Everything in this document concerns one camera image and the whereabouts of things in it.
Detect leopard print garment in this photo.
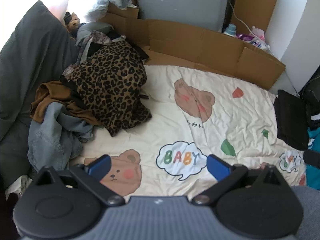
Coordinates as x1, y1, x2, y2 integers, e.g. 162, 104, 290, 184
60, 40, 152, 137

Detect blue denim garment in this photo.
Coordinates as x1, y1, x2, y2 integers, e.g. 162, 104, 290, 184
27, 102, 94, 171

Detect cream bear print bedsheet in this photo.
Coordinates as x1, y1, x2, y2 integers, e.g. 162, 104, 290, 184
73, 66, 306, 198

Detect brown garment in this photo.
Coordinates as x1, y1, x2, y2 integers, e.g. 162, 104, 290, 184
29, 80, 101, 127

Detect teal printed garment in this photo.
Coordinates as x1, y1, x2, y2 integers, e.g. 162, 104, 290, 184
303, 128, 320, 190

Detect folded black garment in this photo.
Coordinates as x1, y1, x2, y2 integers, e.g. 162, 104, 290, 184
273, 89, 309, 151

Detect floral patterned garment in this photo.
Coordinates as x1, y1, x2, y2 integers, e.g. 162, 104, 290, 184
76, 30, 111, 64

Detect dark grey blanket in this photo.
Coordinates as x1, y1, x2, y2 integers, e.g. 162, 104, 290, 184
1, 1, 78, 188

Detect brown cardboard sheet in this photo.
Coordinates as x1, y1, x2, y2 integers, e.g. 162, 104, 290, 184
101, 8, 285, 90

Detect pink white packages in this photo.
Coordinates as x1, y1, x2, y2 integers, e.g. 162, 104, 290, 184
236, 26, 270, 51

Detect blue detergent bottle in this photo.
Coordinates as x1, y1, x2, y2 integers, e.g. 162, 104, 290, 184
223, 23, 236, 37

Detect grey plush pillow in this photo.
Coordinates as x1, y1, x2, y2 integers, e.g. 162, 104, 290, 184
76, 22, 113, 42

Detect teddy bear toy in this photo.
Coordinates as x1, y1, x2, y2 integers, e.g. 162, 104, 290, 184
63, 11, 80, 33

